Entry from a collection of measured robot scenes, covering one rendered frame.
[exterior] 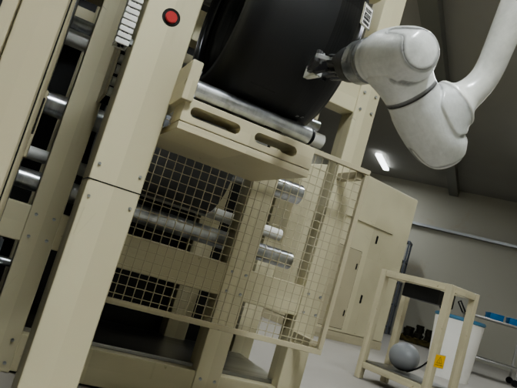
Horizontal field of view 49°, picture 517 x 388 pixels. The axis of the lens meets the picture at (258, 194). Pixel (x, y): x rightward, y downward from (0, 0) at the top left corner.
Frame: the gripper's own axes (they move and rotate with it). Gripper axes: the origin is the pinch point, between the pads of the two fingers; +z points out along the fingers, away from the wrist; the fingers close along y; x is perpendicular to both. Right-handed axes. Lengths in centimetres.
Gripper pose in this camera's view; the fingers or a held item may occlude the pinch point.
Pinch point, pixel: (313, 71)
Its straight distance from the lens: 137.2
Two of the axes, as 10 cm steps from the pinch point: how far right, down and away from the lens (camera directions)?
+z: -3.6, -1.2, 9.3
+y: -8.7, -3.0, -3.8
